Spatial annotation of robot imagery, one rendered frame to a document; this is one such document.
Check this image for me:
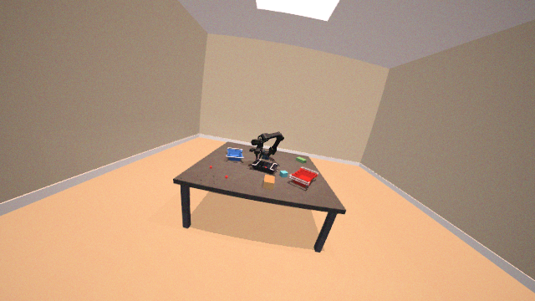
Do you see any orange block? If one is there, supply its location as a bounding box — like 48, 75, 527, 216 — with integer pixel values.
263, 175, 274, 190

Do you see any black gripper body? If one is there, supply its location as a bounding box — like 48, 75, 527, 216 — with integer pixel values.
250, 145, 269, 156

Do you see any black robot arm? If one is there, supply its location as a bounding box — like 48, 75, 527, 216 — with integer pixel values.
251, 131, 284, 157

